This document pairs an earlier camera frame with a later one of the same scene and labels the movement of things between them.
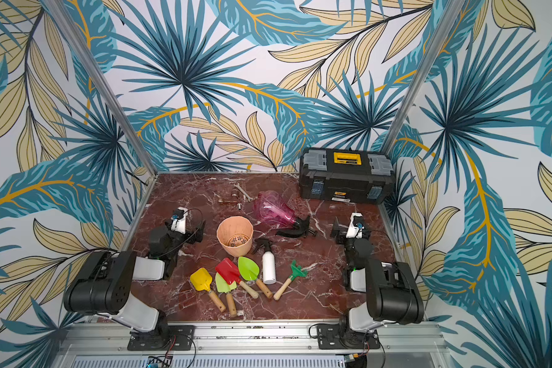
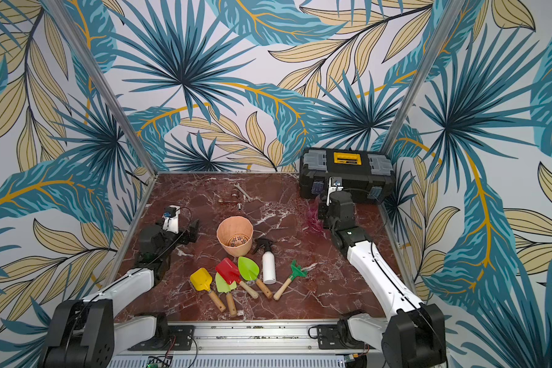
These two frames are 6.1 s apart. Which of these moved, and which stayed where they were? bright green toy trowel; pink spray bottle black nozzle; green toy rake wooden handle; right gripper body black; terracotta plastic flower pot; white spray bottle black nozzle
Moved: right gripper body black; pink spray bottle black nozzle
Stayed: terracotta plastic flower pot; bright green toy trowel; white spray bottle black nozzle; green toy rake wooden handle
